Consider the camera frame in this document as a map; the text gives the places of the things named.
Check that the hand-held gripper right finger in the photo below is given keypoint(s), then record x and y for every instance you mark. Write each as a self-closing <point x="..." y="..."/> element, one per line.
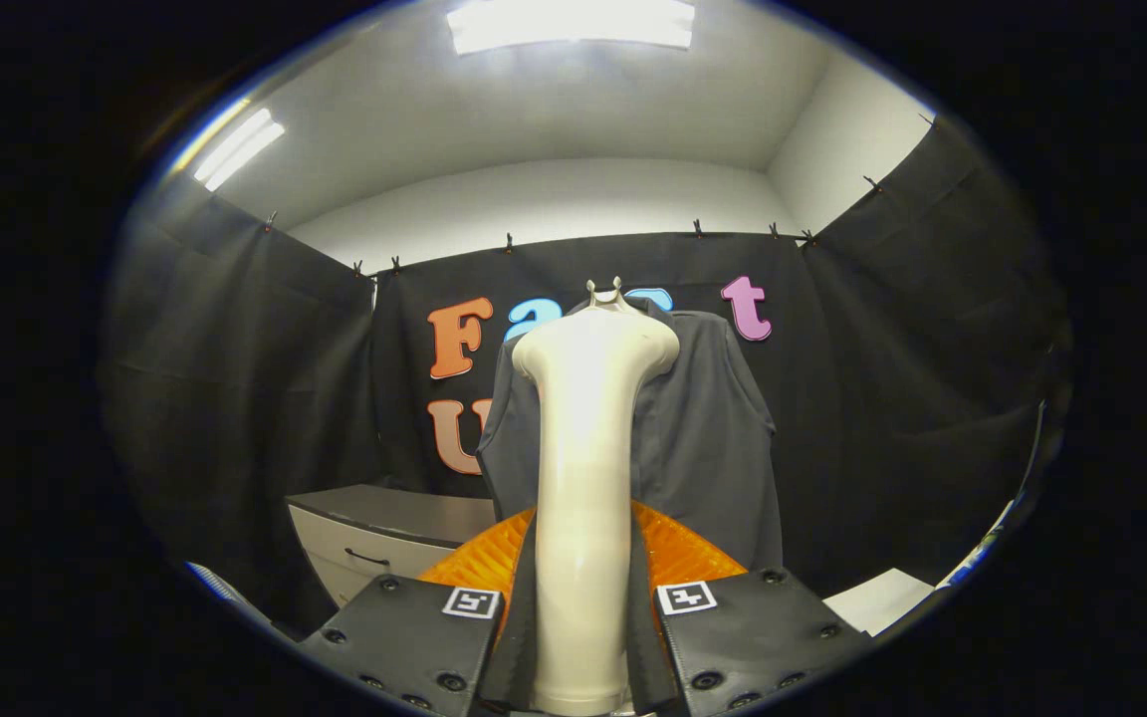
<point x="763" y="627"/>

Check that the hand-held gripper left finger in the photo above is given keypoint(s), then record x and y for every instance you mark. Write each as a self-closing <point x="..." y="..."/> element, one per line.
<point x="414" y="637"/>

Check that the grey button shirt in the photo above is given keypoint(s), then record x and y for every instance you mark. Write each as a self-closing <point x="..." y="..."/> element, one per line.
<point x="713" y="438"/>

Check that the white garment steamer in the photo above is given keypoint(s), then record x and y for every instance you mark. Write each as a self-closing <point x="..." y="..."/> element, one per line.
<point x="588" y="448"/>

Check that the white board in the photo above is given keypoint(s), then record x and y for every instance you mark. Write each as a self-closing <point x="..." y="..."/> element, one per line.
<point x="877" y="600"/>

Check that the grey drawer cabinet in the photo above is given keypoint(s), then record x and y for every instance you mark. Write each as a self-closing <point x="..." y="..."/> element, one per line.
<point x="384" y="513"/>

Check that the striped white object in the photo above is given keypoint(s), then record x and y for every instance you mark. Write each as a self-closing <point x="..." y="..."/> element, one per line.
<point x="220" y="588"/>

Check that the white power strip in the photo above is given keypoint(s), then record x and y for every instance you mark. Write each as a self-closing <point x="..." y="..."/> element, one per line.
<point x="982" y="548"/>

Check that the white mannequin stand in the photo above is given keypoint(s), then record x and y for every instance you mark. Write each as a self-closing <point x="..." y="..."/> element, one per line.
<point x="605" y="295"/>

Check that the row of black clips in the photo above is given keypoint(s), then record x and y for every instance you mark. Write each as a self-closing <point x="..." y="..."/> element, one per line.
<point x="509" y="242"/>

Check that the wide ceiling light panel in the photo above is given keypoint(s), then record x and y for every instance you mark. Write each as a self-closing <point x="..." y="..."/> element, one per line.
<point x="573" y="25"/>

